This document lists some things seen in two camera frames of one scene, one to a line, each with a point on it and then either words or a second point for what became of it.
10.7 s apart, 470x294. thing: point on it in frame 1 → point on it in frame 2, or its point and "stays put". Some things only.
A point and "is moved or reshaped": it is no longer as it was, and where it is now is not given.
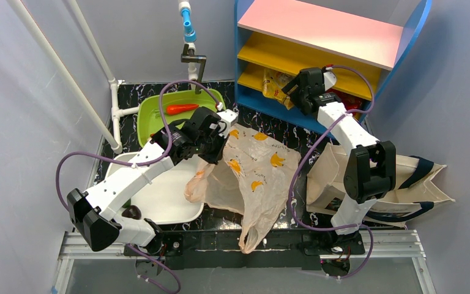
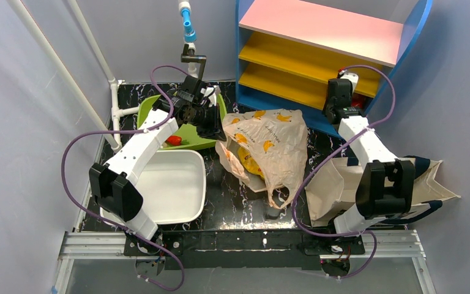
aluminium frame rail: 75,245 stays put
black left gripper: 213,150 → 211,120
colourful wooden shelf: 376,37 stays put
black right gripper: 297,90 → 341,89
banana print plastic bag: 253,179 is moved or reshaped
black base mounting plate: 286,248 stays put
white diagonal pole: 22,11 stays put
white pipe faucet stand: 196,61 stays put
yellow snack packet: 274,81 → 249,163
